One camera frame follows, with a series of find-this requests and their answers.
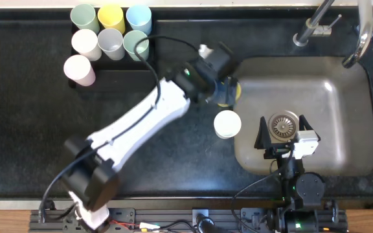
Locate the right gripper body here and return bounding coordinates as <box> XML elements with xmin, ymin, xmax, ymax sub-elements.
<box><xmin>263</xmin><ymin>145</ymin><xmax>296</xmax><ymax>160</ymax></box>

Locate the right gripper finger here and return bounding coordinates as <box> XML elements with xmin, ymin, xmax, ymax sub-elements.
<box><xmin>254</xmin><ymin>116</ymin><xmax>273</xmax><ymax>151</ymax></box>
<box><xmin>299</xmin><ymin>114</ymin><xmax>321</xmax><ymax>142</ymax></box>

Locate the white cup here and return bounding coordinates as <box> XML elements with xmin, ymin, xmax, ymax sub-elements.
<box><xmin>71</xmin><ymin>28</ymin><xmax>103</xmax><ymax>62</ymax></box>
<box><xmin>213</xmin><ymin>109</ymin><xmax>242</xmax><ymax>140</ymax></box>

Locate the yellow cup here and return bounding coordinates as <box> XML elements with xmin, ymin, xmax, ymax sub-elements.
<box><xmin>96</xmin><ymin>3</ymin><xmax>126</xmax><ymax>35</ymax></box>
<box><xmin>217</xmin><ymin>82</ymin><xmax>243</xmax><ymax>108</ymax></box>

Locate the pink cup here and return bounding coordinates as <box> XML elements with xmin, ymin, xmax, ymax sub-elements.
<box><xmin>63</xmin><ymin>54</ymin><xmax>96</xmax><ymax>87</ymax></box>

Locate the steel sink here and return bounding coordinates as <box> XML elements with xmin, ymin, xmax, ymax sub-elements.
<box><xmin>232</xmin><ymin>56</ymin><xmax>373</xmax><ymax>177</ymax></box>

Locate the steel tap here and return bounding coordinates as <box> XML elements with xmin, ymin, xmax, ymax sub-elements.
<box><xmin>292</xmin><ymin>0</ymin><xmax>373</xmax><ymax>69</ymax></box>

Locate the black tray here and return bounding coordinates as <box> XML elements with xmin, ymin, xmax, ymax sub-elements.
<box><xmin>67</xmin><ymin>6</ymin><xmax>157</xmax><ymax>92</ymax></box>

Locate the green cup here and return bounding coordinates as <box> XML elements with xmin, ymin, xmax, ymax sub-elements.
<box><xmin>69</xmin><ymin>3</ymin><xmax>100</xmax><ymax>34</ymax></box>
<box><xmin>122</xmin><ymin>30</ymin><xmax>150</xmax><ymax>62</ymax></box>

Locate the blue cup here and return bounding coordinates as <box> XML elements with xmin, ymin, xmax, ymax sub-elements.
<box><xmin>125</xmin><ymin>4</ymin><xmax>153</xmax><ymax>36</ymax></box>

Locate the grey cup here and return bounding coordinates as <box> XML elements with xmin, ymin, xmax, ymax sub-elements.
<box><xmin>96</xmin><ymin>27</ymin><xmax>126</xmax><ymax>61</ymax></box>

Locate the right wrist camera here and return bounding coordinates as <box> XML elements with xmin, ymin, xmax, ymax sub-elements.
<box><xmin>292</xmin><ymin>129</ymin><xmax>320</xmax><ymax>161</ymax></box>

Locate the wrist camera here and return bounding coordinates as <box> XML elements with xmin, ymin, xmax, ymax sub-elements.
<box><xmin>292</xmin><ymin>129</ymin><xmax>320</xmax><ymax>161</ymax></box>
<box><xmin>198</xmin><ymin>43</ymin><xmax>214</xmax><ymax>60</ymax></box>

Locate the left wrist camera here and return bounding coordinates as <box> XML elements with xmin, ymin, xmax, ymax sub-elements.
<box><xmin>198</xmin><ymin>43</ymin><xmax>214</xmax><ymax>60</ymax></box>

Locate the mounting rail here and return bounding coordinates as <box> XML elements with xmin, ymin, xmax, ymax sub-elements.
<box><xmin>29</xmin><ymin>199</ymin><xmax>349</xmax><ymax>233</ymax></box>

